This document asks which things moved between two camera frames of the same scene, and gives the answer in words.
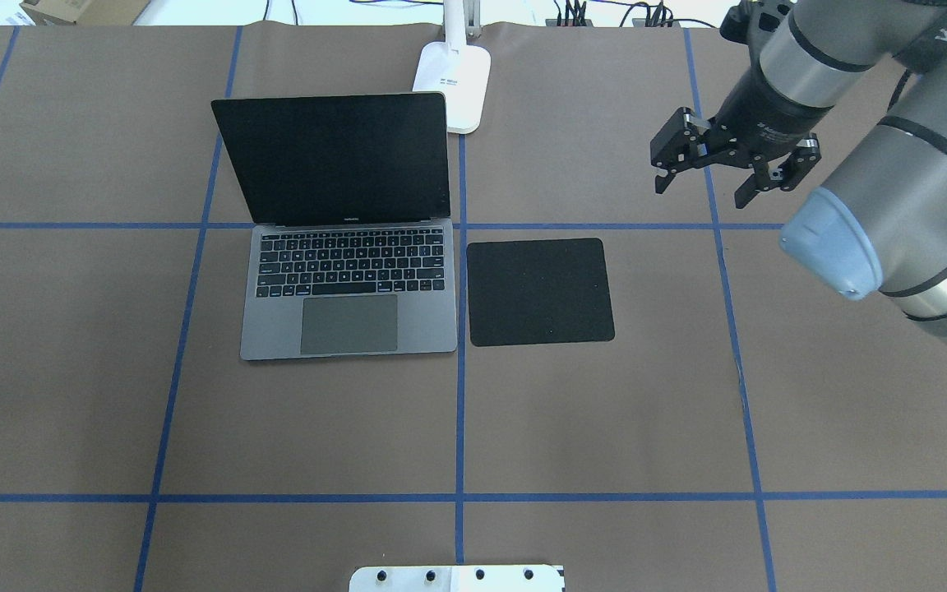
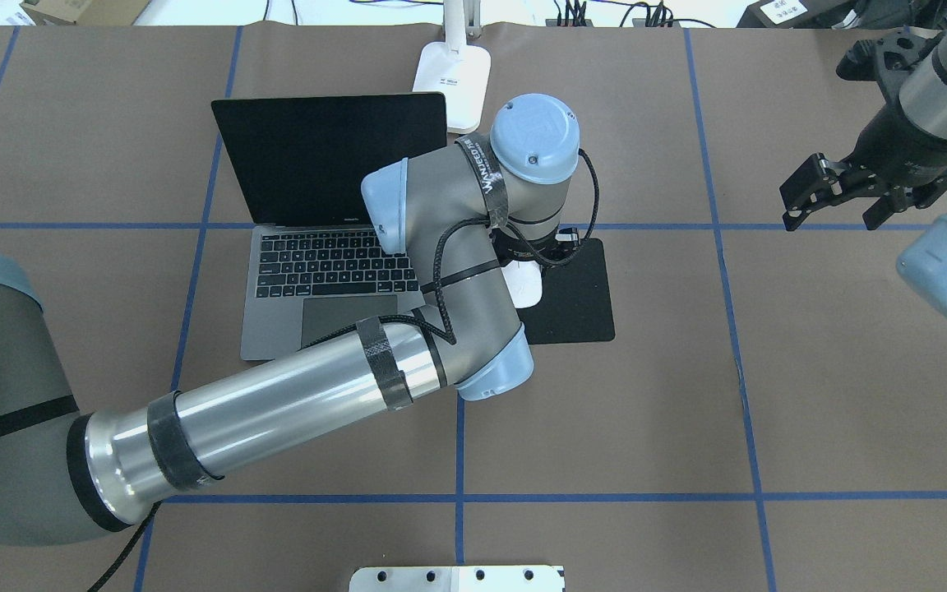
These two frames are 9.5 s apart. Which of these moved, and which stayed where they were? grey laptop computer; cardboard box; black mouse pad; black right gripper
Moved: black right gripper
Stayed: cardboard box; black mouse pad; grey laptop computer
